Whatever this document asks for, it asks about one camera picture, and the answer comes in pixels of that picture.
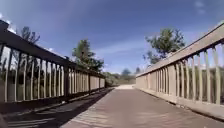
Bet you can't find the pale dirt path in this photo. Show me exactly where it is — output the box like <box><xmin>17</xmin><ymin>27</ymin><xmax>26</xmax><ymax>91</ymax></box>
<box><xmin>114</xmin><ymin>83</ymin><xmax>136</xmax><ymax>91</ymax></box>

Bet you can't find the pale wooden bridge railing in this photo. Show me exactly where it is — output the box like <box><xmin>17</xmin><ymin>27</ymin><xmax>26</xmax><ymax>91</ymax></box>
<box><xmin>134</xmin><ymin>22</ymin><xmax>224</xmax><ymax>122</ymax></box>

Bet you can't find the green leafy tree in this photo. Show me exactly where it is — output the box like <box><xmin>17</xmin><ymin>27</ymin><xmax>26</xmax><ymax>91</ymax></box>
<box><xmin>143</xmin><ymin>27</ymin><xmax>186</xmax><ymax>65</ymax></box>
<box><xmin>71</xmin><ymin>39</ymin><xmax>105</xmax><ymax>73</ymax></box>

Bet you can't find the wooden plank bridge deck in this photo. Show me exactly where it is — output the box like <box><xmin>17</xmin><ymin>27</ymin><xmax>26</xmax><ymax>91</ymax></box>
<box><xmin>0</xmin><ymin>87</ymin><xmax>224</xmax><ymax>128</ymax></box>

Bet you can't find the row of low trees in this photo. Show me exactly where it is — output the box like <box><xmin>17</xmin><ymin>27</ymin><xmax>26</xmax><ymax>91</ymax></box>
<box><xmin>103</xmin><ymin>67</ymin><xmax>142</xmax><ymax>87</ymax></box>

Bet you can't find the thin dark tree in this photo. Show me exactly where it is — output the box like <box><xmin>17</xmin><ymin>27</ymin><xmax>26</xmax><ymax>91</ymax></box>
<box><xmin>16</xmin><ymin>26</ymin><xmax>41</xmax><ymax>46</ymax></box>

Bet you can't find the dark wooden bridge railing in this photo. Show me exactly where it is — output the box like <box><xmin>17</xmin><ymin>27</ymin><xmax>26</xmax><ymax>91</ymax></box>
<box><xmin>0</xmin><ymin>19</ymin><xmax>107</xmax><ymax>115</ymax></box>

